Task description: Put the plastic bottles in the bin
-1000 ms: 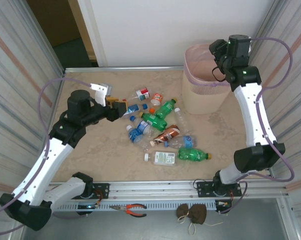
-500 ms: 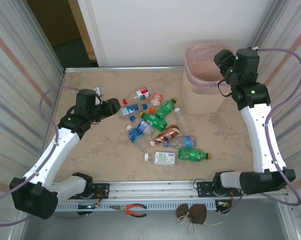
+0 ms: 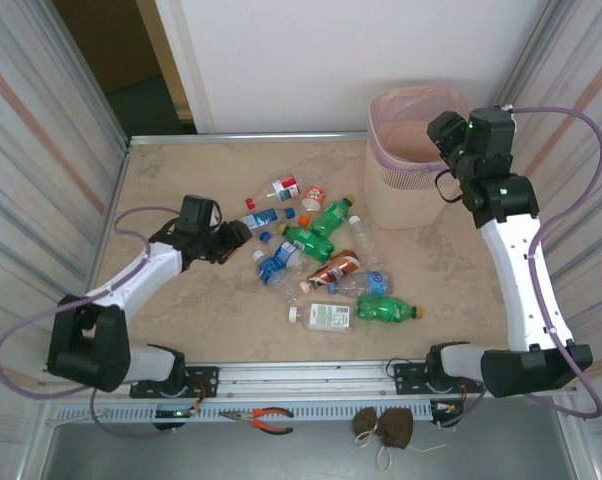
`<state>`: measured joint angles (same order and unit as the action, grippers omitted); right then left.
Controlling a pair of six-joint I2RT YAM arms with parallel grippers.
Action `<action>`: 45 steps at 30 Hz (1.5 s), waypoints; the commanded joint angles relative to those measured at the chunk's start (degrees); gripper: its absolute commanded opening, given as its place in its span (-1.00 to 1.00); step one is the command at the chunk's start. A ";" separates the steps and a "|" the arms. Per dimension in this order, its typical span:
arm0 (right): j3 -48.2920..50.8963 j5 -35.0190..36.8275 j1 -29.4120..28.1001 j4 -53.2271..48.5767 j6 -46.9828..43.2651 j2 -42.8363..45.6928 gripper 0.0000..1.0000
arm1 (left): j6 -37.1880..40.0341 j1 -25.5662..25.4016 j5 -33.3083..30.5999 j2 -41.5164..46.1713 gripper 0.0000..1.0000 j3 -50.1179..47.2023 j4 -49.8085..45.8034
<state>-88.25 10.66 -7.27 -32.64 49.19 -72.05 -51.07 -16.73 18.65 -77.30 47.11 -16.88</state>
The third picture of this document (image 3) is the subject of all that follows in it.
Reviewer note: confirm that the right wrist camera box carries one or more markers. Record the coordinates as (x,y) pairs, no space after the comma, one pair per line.
(508,107)

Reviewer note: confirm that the clear bottle light blue label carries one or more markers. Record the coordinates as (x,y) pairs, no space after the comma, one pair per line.
(376,284)

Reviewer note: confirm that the clear bottle blue cap label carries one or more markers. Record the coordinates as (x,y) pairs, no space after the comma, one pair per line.
(286,252)

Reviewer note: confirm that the clear unlabelled bottle white cap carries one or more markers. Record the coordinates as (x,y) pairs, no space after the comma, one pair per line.
(366,240)

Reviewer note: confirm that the aluminium table edge rail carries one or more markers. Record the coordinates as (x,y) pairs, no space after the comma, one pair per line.
(231,138)

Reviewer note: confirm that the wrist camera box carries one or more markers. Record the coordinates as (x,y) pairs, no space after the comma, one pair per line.
(213,216)
(508,107)

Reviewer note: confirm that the brown cloth pouch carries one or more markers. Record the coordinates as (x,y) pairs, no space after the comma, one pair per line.
(396,427)
(365,421)

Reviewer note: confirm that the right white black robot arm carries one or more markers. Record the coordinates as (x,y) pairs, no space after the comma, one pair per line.
(516,280)

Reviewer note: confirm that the black controller board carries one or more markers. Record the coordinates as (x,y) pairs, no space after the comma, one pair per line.
(443,410)
(173,413)

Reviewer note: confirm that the aluminium mounting rail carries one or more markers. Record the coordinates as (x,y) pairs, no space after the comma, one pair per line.
(306,375)

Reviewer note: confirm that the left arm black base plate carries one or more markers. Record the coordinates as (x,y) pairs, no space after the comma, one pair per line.
(207,381)

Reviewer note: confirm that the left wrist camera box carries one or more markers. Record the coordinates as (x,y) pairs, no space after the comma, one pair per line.
(213,216)

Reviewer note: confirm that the copper brown label bottle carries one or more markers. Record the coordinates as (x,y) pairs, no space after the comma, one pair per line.
(338,267)

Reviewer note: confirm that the orange label bottle orange cap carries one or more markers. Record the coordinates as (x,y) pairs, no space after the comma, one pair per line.
(315,195)

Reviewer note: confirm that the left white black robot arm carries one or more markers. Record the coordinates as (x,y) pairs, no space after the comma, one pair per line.
(131,280)

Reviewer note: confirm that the clear bottle red cap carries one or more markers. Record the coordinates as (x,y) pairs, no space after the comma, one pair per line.
(286,189)

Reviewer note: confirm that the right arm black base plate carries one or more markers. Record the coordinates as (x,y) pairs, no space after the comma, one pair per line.
(407,382)

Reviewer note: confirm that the green plastic bottle yellow cap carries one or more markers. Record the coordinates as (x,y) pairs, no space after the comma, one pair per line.
(381,309)
(331,215)
(306,242)

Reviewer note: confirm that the pink bin liner bag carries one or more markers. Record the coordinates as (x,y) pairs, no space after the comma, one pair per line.
(401,125)

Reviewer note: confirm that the green white label bottle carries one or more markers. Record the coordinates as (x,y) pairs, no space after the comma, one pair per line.
(326,317)

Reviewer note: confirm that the beige plastic waste bin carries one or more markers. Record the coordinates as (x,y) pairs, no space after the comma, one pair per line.
(396,210)

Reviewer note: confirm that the water bottle blue white label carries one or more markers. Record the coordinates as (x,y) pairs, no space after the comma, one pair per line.
(266,217)

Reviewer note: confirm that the blue label bottle white cap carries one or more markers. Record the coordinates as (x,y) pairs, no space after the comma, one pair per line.
(271,270)

